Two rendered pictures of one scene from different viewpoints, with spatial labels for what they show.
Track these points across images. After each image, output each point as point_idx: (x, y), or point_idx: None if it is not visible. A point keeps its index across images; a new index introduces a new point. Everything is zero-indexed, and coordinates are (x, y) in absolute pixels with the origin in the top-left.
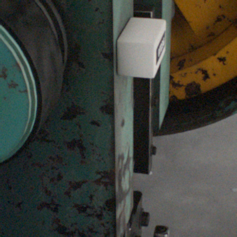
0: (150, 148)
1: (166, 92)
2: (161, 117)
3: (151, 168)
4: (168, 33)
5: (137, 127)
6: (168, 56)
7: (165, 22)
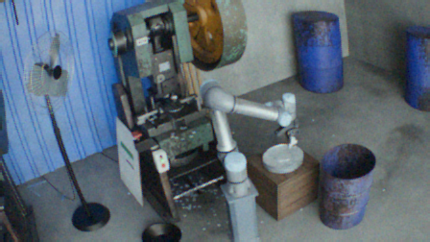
0: (178, 67)
1: (189, 56)
2: (182, 60)
3: (179, 73)
4: (187, 41)
5: (175, 61)
6: (189, 47)
7: (182, 38)
